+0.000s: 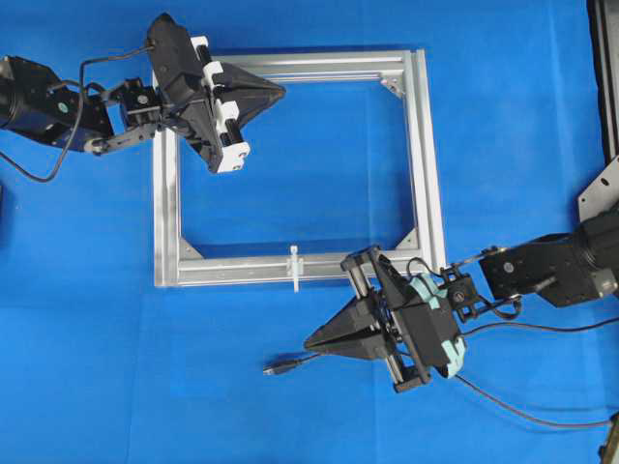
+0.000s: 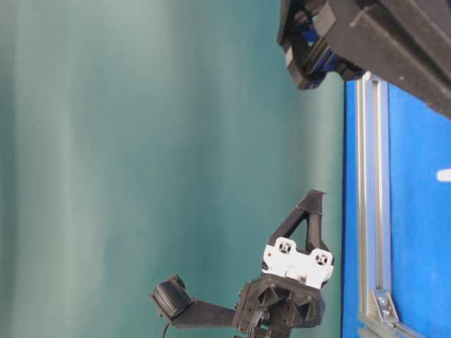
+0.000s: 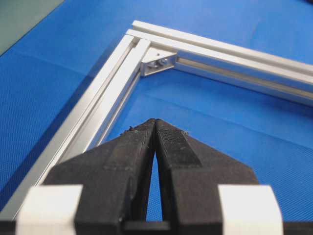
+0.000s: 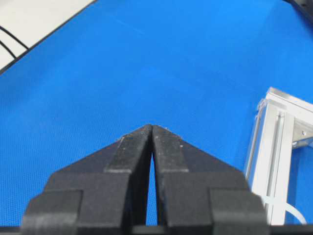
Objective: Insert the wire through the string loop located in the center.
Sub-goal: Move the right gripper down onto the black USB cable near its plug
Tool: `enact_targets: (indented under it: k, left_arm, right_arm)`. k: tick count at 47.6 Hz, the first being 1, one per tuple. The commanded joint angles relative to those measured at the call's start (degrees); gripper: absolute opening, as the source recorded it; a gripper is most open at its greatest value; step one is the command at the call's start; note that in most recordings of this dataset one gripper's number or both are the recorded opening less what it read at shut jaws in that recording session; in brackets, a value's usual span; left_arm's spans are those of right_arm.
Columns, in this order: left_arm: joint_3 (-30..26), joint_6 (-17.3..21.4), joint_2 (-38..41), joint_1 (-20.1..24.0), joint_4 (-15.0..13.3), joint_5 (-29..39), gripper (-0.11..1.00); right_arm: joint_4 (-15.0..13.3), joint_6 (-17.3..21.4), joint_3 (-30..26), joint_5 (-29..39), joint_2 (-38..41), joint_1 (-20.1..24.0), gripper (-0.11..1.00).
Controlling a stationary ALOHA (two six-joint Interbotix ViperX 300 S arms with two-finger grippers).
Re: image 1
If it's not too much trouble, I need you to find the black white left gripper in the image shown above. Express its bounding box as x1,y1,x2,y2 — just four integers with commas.
182,36,285,174

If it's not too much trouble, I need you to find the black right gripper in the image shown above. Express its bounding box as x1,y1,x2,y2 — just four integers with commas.
305,246,431,392

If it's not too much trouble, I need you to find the black USB cable wire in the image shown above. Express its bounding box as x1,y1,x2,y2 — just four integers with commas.
261,353,611,428

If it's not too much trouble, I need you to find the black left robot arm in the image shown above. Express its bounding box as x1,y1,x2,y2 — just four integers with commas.
1,37,285,174

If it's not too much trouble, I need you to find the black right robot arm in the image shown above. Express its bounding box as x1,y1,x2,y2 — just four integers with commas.
304,212,618,392

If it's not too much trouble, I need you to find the white zip tie loop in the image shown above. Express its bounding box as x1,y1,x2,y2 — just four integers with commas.
286,245,304,293

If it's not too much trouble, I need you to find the dark object bottom right corner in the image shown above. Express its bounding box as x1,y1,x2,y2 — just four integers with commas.
598,413,619,464

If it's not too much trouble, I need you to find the black teal right wrist camera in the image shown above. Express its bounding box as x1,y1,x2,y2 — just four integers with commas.
372,250,468,379

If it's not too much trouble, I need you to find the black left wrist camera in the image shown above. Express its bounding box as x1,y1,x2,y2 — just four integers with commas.
145,14,211,131

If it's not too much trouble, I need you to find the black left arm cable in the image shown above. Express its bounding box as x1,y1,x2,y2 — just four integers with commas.
0,45,157,184

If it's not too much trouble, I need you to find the square aluminium extrusion frame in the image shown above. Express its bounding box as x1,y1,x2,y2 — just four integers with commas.
152,49,446,287

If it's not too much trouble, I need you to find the grey metal mounting bracket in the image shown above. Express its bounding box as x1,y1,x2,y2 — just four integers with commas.
577,157,619,221

